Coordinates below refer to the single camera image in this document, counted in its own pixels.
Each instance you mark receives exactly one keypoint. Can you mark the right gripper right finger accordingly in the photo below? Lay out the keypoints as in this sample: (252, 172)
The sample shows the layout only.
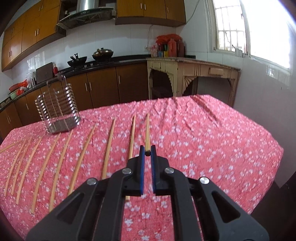
(200, 209)

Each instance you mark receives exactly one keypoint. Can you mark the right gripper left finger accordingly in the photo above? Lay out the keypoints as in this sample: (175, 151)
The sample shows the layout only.
(94, 211)

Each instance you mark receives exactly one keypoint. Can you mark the lower wooden kitchen cabinets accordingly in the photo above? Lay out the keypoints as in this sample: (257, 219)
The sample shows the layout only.
(118, 82)

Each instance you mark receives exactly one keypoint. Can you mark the wooden kitchen cabinets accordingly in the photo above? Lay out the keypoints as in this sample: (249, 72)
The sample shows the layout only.
(118, 82)
(57, 30)

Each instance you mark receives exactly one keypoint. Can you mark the upper wooden kitchen cabinets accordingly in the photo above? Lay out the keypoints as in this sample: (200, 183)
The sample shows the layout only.
(57, 30)

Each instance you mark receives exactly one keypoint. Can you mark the red floral tablecloth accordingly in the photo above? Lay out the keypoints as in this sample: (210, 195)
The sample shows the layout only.
(199, 135)

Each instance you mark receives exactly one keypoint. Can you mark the red basin on counter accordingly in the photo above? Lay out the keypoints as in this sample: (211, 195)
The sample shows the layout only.
(18, 85)

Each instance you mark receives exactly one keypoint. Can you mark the red bottle on counter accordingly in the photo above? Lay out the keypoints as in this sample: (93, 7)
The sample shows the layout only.
(55, 69)

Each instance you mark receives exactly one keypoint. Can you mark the brown cutting board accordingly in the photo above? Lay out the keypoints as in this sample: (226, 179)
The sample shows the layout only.
(44, 73)

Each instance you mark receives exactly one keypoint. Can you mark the cream old wooden table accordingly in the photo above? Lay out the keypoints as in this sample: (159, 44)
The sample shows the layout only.
(182, 71)

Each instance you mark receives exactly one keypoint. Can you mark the lidded dark wok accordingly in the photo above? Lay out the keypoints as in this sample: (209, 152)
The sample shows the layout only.
(102, 55)

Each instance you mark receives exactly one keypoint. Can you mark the red oil jug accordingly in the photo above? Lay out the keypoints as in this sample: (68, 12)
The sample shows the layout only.
(172, 46)

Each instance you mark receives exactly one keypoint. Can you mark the steel range hood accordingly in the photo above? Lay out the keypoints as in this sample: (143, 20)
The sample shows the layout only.
(77, 13)

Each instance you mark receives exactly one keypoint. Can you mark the wire metal utensil holder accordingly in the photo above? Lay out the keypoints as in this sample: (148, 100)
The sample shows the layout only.
(57, 106)

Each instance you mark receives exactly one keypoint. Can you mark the black wok with handle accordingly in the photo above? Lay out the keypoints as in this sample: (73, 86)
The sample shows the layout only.
(77, 61)

